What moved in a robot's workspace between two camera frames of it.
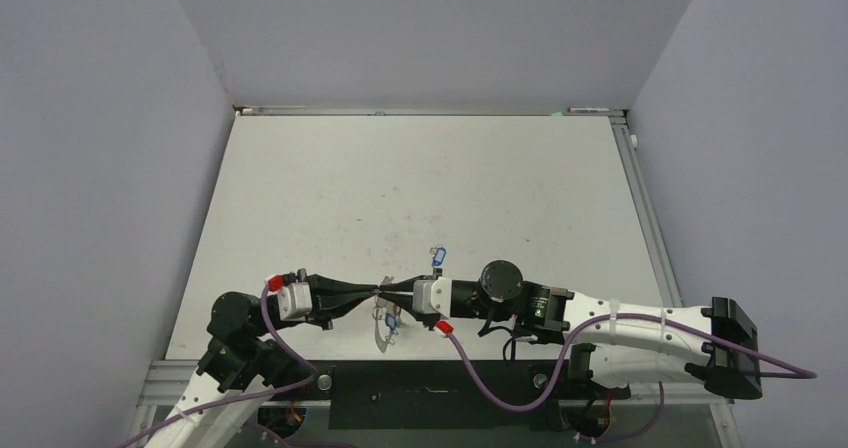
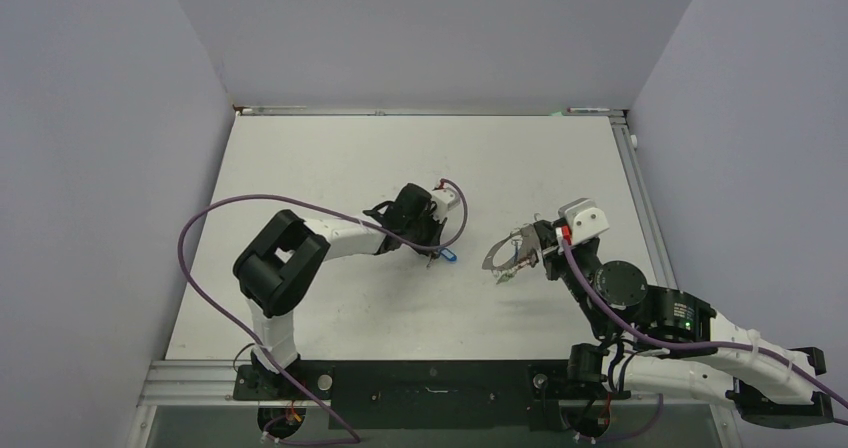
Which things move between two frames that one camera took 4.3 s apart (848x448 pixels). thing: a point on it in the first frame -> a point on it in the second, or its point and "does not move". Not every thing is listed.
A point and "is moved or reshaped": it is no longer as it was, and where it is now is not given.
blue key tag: x=439 y=256 is moved or reshaped
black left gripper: x=331 y=297 -> x=436 y=226
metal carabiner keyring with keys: x=387 y=322 -> x=527 y=252
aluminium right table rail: x=665 y=279 does not move
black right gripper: x=405 y=285 -> x=549 y=245
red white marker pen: x=586 y=110 does not move
